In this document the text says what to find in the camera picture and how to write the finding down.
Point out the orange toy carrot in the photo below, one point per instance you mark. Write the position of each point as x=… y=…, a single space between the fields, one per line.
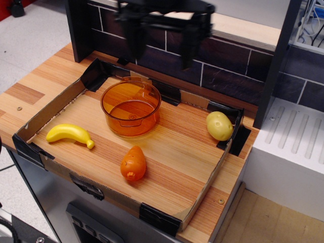
x=133 y=164

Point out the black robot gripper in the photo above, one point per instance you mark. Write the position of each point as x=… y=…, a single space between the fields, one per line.
x=187 y=16

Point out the yellow toy banana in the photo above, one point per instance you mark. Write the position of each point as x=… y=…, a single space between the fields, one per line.
x=69 y=131

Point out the orange transparent plastic pot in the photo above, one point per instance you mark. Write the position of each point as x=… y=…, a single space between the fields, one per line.
x=131 y=107

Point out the yellow-green toy potato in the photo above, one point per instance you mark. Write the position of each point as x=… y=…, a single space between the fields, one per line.
x=219 y=126

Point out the cardboard fence with black tape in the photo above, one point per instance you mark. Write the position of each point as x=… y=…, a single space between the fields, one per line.
x=182 y=158

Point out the grey toy oven front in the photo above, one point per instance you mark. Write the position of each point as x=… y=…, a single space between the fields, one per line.
x=90 y=224

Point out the black object top left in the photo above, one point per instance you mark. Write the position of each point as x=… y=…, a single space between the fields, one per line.
x=16 y=8

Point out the white toy sink drainboard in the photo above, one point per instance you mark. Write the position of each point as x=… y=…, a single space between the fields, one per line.
x=286 y=162

